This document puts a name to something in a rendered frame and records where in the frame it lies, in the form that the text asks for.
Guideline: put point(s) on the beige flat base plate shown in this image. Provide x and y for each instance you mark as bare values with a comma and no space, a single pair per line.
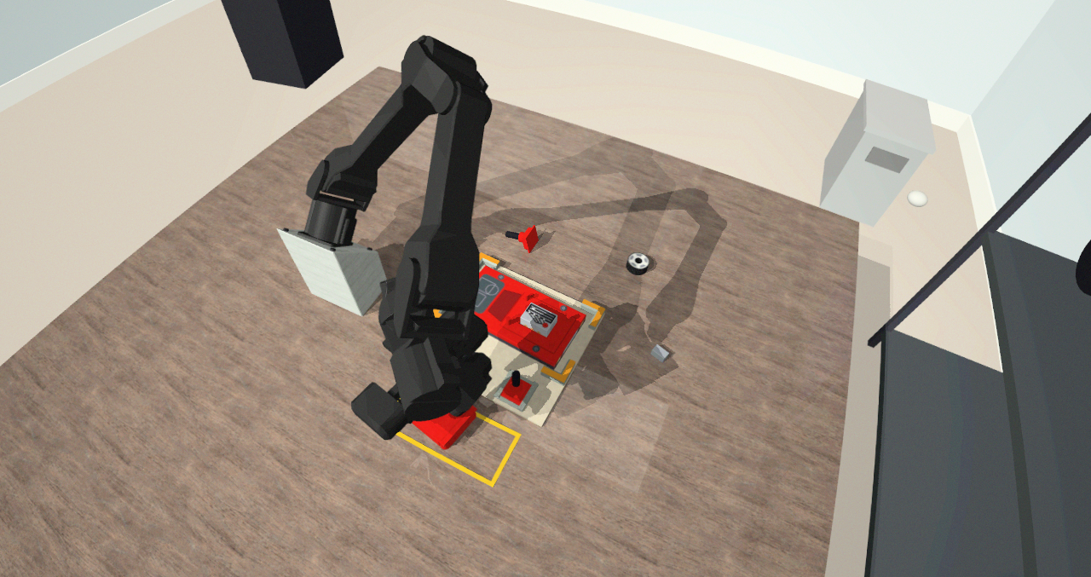
547,384

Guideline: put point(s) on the red plastic shell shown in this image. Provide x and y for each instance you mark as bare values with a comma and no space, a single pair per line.
446,429

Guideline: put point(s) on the yellow rectangular frame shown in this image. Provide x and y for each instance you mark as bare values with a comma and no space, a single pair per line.
461,467

